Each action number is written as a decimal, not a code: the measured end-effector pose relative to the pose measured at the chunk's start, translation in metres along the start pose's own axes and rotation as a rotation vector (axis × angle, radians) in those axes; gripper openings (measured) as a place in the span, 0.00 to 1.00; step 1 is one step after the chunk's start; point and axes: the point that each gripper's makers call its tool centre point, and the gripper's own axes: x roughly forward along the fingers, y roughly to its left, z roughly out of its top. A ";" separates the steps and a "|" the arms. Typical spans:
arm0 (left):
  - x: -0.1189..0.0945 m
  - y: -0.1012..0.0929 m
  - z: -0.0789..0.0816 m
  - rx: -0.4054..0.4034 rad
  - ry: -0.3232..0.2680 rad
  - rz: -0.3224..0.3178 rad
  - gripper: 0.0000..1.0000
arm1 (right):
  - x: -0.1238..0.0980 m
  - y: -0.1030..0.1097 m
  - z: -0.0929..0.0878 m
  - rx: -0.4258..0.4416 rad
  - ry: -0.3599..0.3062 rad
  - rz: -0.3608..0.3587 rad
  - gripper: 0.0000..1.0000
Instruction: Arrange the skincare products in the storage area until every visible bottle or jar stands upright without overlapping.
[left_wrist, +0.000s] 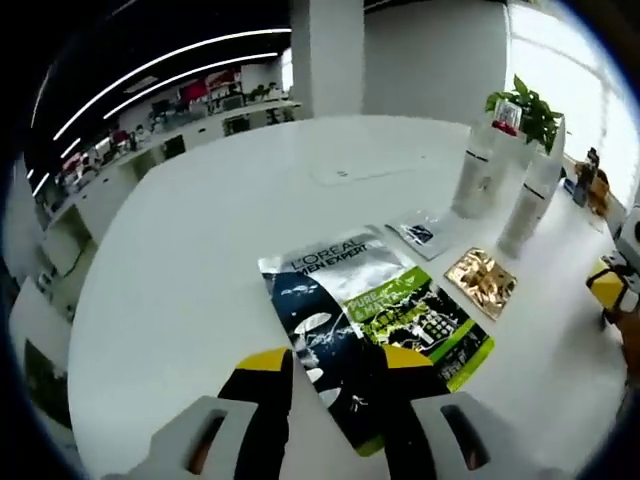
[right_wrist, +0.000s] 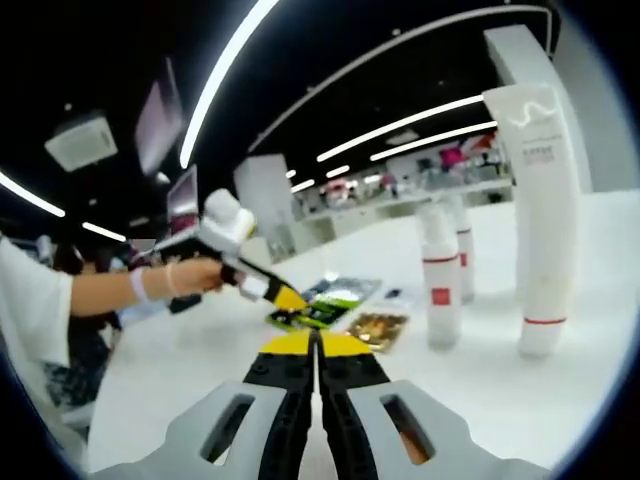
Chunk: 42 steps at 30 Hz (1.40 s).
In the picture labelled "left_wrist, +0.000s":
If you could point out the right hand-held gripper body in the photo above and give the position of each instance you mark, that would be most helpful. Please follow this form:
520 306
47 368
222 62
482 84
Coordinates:
631 250

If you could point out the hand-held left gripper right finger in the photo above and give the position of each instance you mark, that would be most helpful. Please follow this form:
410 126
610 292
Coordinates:
400 425

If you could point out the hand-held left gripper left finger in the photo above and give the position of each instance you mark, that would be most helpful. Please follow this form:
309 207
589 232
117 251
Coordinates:
260 415

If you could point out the white skincare tube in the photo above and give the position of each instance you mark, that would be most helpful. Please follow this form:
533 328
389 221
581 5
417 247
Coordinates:
530 220

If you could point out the silver green skincare sachet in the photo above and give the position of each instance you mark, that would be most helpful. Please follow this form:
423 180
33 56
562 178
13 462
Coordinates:
350 310

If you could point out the gold skincare sachet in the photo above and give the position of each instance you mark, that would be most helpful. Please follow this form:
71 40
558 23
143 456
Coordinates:
480 282

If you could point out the small clear skincare bottle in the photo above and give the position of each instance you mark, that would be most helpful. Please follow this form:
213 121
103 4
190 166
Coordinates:
472 185

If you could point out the small silver skincare sachet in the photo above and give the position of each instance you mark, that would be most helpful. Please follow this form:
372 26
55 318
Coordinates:
417 235

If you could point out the orange brown toy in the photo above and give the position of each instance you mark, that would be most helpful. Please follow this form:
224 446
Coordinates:
602 187

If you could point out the dark device on stand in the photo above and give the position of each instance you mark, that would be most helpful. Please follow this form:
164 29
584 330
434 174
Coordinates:
590 175

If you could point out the potted green plant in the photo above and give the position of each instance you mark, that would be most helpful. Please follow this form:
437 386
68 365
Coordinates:
537 110

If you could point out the white office counter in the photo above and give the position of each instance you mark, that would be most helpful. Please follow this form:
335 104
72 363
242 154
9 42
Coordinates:
100 190

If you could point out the ceiling light strip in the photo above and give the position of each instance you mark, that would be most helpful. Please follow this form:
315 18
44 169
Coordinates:
165 62
190 82

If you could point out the wide white column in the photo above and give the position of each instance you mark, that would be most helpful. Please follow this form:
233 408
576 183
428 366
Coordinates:
327 55

